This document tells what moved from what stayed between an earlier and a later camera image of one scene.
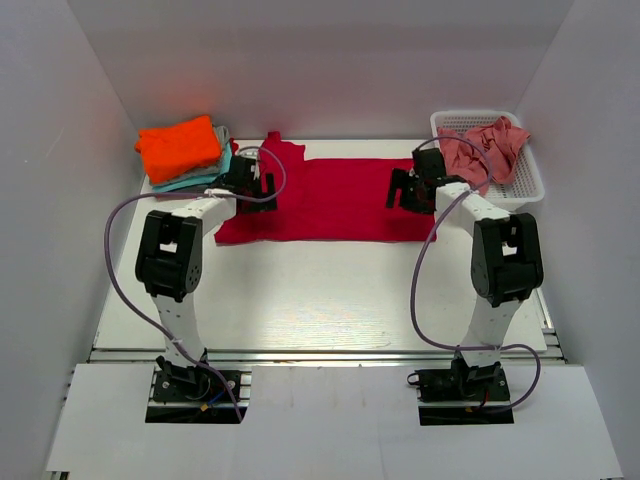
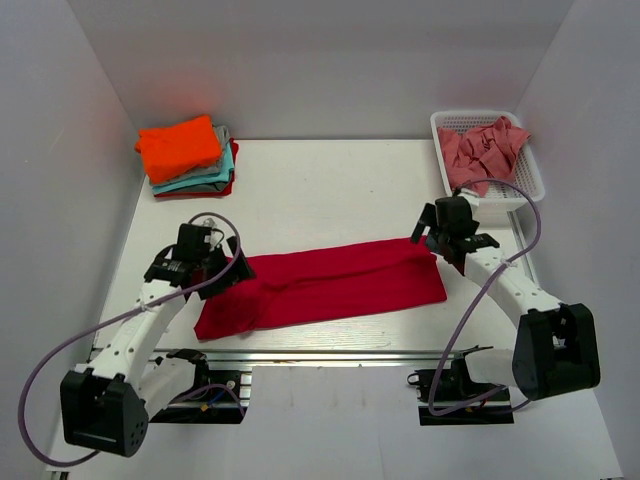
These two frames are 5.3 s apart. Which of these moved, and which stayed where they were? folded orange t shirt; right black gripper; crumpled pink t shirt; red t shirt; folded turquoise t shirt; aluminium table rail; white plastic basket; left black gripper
Moved: red t shirt; left black gripper; right black gripper
Stayed: folded orange t shirt; aluminium table rail; folded turquoise t shirt; white plastic basket; crumpled pink t shirt
